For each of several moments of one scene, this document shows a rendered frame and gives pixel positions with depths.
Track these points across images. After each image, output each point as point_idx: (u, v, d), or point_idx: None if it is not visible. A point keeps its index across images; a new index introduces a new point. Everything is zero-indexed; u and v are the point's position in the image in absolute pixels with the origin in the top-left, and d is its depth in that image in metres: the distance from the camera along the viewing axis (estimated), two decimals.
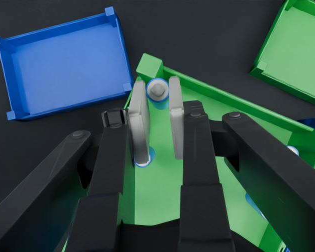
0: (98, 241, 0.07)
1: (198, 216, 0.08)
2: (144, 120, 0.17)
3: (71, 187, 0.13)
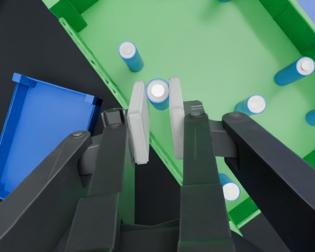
0: (98, 241, 0.07)
1: (198, 216, 0.08)
2: (144, 120, 0.17)
3: (71, 187, 0.13)
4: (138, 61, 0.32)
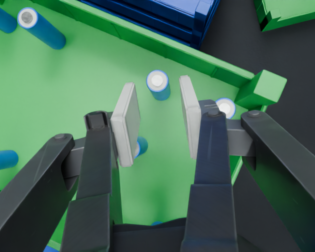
0: (93, 241, 0.07)
1: (205, 216, 0.08)
2: (129, 123, 0.17)
3: (55, 189, 0.13)
4: None
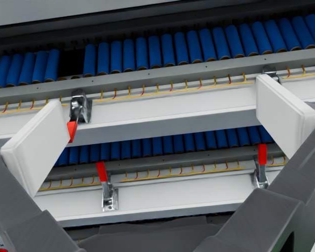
0: None
1: (250, 223, 0.07)
2: (31, 151, 0.15)
3: None
4: None
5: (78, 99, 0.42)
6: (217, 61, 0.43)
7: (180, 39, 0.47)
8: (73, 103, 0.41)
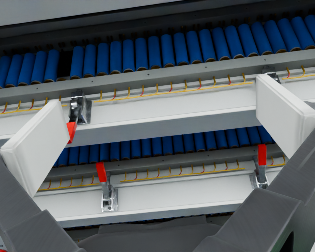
0: None
1: (250, 223, 0.07)
2: (31, 151, 0.15)
3: None
4: (83, 66, 0.48)
5: (77, 100, 0.42)
6: (217, 62, 0.43)
7: (180, 40, 0.47)
8: (72, 104, 0.41)
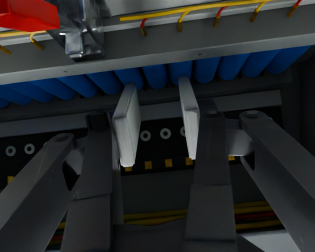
0: (93, 241, 0.07)
1: (205, 216, 0.08)
2: (130, 123, 0.17)
3: (57, 189, 0.13)
4: None
5: None
6: None
7: None
8: (78, 54, 0.14)
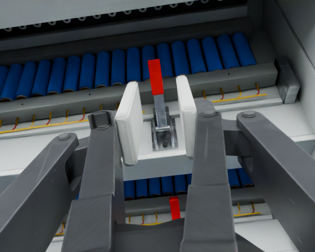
0: (94, 241, 0.07)
1: (204, 216, 0.08)
2: (133, 122, 0.17)
3: (59, 189, 0.13)
4: None
5: None
6: (103, 88, 0.36)
7: (71, 64, 0.40)
8: None
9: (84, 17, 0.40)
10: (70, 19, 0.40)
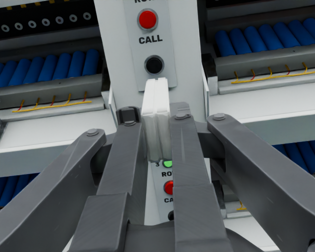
0: (102, 241, 0.07)
1: (192, 217, 0.08)
2: (157, 119, 0.17)
3: (83, 185, 0.13)
4: None
5: None
6: None
7: None
8: None
9: None
10: None
